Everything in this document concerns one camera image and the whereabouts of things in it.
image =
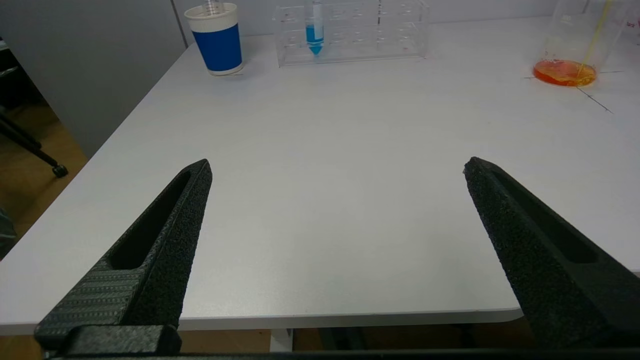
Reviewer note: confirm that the clear acrylic test tube rack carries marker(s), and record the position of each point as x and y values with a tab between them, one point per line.
360	35

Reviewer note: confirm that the clear glass beaker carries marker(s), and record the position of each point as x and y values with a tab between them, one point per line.
565	70

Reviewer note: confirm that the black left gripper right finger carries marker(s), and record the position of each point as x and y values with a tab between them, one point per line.
540	260

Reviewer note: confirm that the person in grey clothing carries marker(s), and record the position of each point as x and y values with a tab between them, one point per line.
6	235

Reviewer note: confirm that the black metal stand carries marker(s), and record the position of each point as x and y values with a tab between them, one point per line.
30	147

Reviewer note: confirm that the blue white paper cup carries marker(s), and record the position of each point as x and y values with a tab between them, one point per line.
217	47

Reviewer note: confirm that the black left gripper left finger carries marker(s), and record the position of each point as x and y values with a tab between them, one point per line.
150	270

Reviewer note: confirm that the test tube with blue liquid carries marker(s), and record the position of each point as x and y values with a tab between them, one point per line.
314	35

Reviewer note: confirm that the white table leg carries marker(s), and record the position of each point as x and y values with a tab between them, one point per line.
281	341

